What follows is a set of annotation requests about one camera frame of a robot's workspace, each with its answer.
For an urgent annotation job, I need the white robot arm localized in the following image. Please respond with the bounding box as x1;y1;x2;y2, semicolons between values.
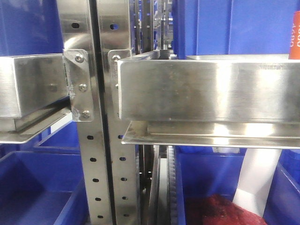
233;148;282;216

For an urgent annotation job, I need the right steel shelf beam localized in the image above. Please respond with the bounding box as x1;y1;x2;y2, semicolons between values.
117;54;300;149

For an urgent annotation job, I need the steel shelf beam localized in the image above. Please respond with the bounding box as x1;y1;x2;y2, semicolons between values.
117;54;300;149
0;53;70;144

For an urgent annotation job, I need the left steel shelf beam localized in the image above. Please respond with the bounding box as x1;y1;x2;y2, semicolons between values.
0;53;70;144

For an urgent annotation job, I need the orange cylindrical capacitor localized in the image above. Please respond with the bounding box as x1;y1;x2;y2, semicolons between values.
289;11;300;60

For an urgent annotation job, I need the blue bin with red contents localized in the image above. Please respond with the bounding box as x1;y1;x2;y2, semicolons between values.
175;146;247;225

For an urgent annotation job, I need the blue bin upper right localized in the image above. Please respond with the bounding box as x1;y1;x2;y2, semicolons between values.
172;0;300;59

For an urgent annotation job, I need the right perforated steel upright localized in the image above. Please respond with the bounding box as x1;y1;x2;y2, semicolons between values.
97;0;141;225

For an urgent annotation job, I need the perforated steel upright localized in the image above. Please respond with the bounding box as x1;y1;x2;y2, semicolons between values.
97;0;141;225
57;0;113;225

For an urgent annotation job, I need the red mesh bag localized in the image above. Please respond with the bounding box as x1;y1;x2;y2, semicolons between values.
185;195;267;225

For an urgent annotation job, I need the left perforated steel upright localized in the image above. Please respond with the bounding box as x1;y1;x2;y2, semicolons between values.
57;0;113;225

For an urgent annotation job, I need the blue bin lower left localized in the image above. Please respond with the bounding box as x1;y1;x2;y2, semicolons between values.
0;122;88;225

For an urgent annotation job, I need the blue bin upper left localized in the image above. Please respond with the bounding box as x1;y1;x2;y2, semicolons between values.
0;0;63;56

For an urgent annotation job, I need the blue bin lower far right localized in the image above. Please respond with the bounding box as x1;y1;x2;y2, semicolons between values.
263;150;300;225

